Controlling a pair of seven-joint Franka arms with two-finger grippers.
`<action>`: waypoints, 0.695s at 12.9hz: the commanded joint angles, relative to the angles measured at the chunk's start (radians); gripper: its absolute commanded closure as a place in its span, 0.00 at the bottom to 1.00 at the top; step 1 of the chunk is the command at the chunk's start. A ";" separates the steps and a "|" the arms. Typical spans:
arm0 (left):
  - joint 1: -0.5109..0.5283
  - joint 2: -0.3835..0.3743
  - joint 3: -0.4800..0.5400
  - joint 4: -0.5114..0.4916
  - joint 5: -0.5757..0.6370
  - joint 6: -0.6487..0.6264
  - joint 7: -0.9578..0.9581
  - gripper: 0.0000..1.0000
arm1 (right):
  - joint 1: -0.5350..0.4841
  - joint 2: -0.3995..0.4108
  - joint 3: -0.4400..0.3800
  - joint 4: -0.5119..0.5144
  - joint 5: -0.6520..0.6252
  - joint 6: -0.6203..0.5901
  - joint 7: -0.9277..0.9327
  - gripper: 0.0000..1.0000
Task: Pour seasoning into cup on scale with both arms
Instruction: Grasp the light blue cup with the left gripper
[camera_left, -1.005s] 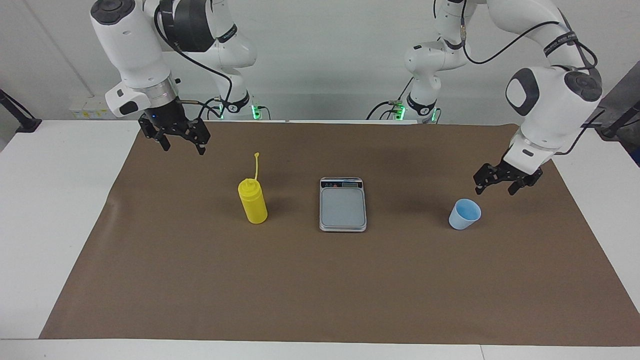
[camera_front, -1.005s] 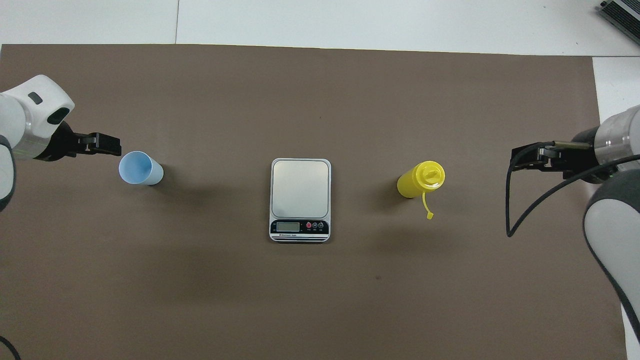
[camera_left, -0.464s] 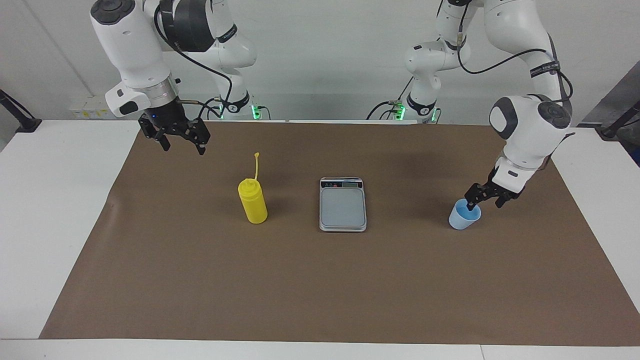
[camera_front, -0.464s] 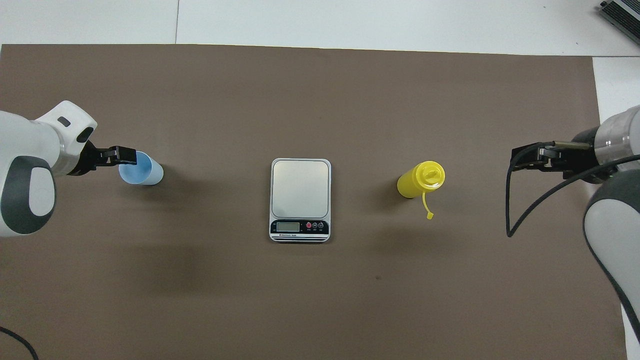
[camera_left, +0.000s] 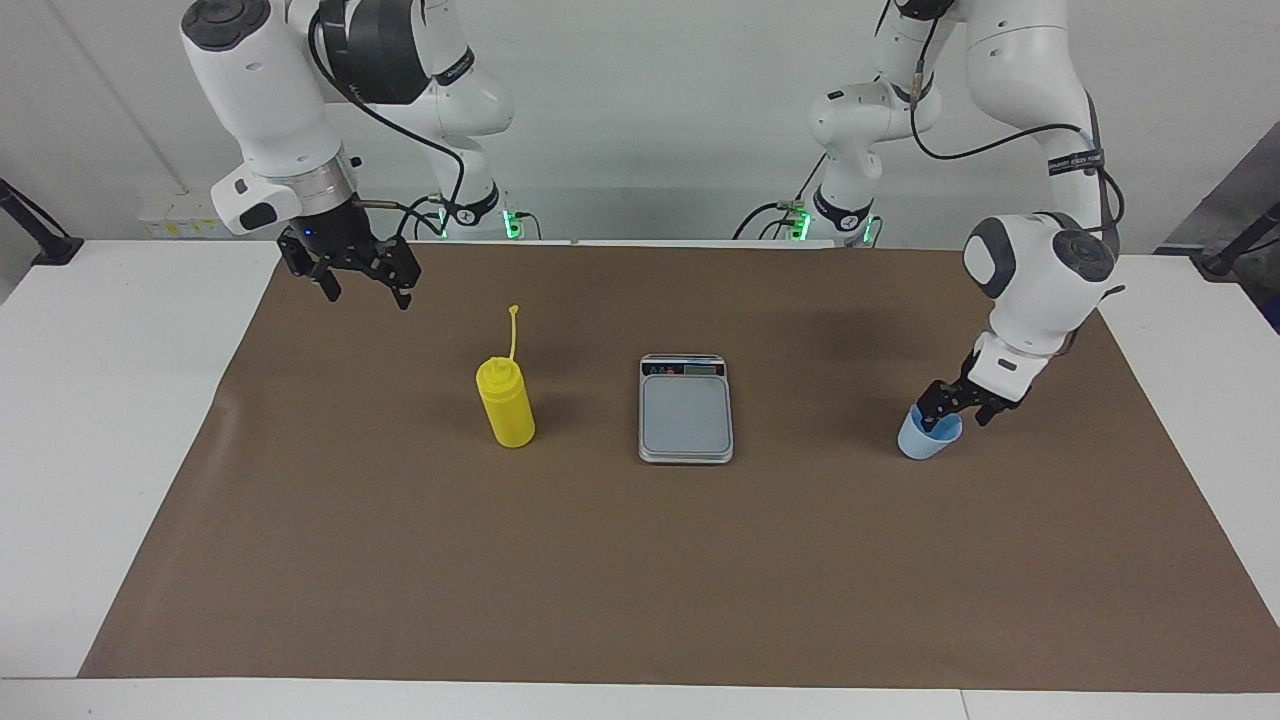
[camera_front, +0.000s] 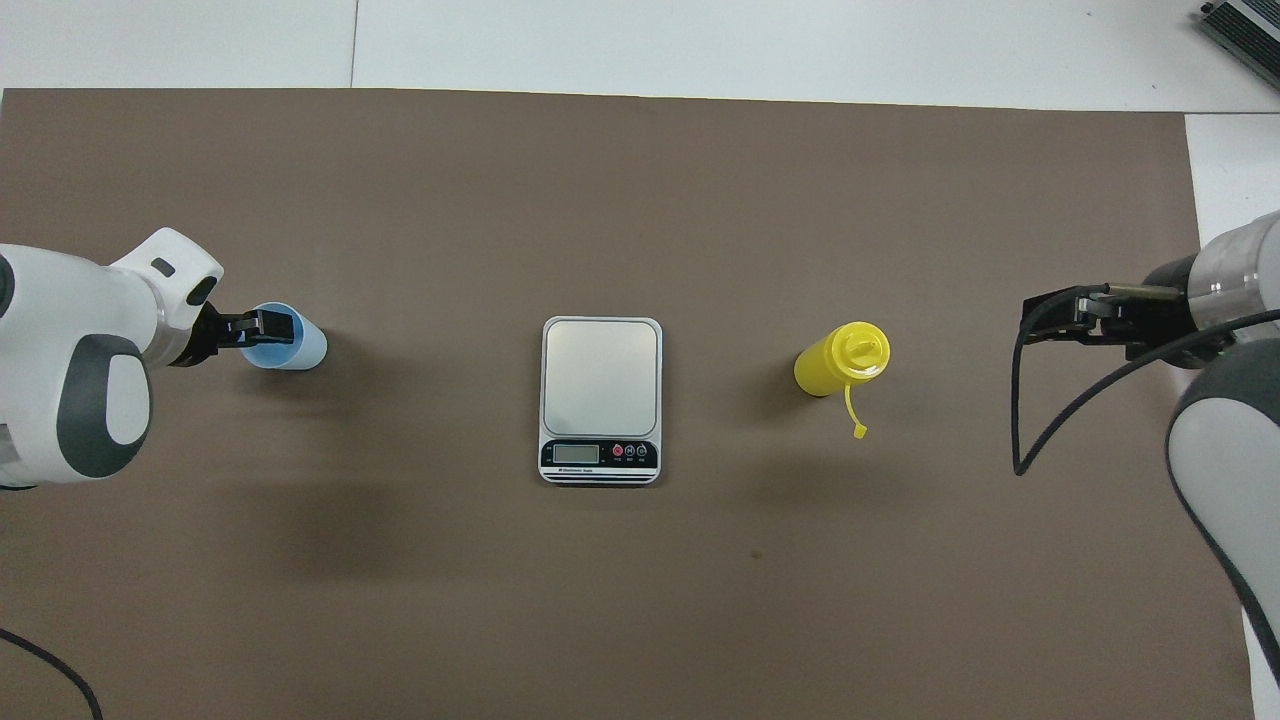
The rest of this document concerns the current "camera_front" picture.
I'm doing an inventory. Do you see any grey metal device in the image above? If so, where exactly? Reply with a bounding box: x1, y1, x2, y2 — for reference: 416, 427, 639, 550
1199, 0, 1280, 94

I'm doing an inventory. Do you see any black cable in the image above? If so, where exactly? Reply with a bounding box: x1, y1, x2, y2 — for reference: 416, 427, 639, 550
0, 627, 105, 720
1011, 285, 1280, 477

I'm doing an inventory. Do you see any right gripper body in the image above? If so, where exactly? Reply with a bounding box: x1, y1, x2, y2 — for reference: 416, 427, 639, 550
1098, 255, 1235, 370

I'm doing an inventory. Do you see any yellow squeeze bottle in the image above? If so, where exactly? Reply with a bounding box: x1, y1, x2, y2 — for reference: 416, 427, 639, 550
794, 321, 892, 440

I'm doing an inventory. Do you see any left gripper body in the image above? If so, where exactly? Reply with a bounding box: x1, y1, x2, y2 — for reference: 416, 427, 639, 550
170, 303, 247, 368

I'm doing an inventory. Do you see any silver digital kitchen scale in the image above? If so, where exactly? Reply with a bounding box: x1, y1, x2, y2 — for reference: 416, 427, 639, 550
539, 316, 664, 487

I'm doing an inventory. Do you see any light blue plastic cup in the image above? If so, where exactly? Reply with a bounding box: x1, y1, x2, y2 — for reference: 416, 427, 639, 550
243, 302, 329, 372

